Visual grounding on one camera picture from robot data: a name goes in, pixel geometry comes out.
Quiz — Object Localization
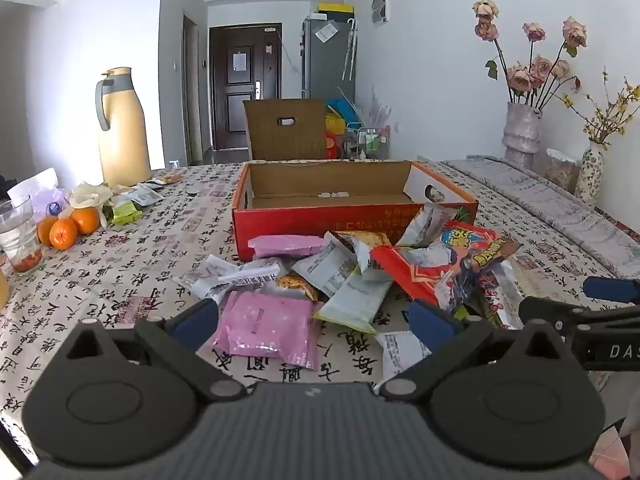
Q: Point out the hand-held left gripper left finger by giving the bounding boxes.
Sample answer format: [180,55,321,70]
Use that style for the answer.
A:
[55,299,248,403]

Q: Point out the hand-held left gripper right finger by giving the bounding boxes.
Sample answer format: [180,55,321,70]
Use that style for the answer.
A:
[377,300,581,403]

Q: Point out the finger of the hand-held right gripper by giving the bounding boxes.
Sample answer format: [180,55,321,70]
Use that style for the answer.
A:
[583,276,640,307]
[518,296,640,334]

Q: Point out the pile of snack packets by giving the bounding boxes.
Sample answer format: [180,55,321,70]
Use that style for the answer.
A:
[172,202,531,380]

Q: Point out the red cartoon chip bag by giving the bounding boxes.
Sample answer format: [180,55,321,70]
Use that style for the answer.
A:
[370,220,523,311]

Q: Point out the red cardboard box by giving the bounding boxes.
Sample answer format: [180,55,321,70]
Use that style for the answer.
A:
[231,160,479,262]

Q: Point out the grey quilted cloth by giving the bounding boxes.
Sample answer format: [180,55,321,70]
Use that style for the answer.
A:
[440,155,640,281]

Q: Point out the floral print vase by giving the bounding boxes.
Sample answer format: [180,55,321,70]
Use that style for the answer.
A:
[575,142,606,209]

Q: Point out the glass jar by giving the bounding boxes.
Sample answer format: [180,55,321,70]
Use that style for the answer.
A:
[545,149,581,194]

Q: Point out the green snack packet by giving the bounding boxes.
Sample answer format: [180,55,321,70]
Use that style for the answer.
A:
[111,195,144,226]

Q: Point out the white artificial flower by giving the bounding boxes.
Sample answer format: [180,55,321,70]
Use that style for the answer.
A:
[69,182,114,211]

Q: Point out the yellow flower branches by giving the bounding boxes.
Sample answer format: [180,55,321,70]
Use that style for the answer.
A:
[562,77,640,149]

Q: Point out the pink ribbed vase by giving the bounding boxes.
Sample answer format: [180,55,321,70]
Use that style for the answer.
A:
[502,102,543,169]

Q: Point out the drinking glass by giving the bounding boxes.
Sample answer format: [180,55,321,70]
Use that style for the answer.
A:
[0,195,44,276]

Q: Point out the yellow thermos jug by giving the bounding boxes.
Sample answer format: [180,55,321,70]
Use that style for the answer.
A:
[96,66,152,188]

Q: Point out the purple and white bag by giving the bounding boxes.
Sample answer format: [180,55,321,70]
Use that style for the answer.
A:
[7,169,69,222]

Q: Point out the wooden chair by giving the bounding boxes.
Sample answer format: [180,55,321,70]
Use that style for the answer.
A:
[242,99,328,161]

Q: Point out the white pampas grass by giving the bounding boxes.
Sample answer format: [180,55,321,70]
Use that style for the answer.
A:
[367,85,394,126]

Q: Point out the blue bag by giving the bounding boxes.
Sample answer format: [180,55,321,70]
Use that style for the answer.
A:
[327,100,359,126]

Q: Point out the interior door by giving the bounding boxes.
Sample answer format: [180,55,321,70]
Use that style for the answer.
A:
[182,10,202,166]

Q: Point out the dried pink roses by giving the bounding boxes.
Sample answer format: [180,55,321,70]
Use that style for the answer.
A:
[472,0,588,111]

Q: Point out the dark brown entrance door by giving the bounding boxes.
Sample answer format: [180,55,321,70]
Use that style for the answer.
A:
[209,24,282,151]

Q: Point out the grey refrigerator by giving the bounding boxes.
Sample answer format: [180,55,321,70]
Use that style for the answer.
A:
[301,17,357,101]

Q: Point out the white umbrella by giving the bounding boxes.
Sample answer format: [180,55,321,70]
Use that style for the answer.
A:
[342,17,359,81]

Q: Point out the yellow box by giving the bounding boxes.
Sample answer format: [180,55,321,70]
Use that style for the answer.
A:
[318,3,355,22]

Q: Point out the wire rack cart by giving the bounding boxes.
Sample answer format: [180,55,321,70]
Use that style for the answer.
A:
[345,122,391,161]

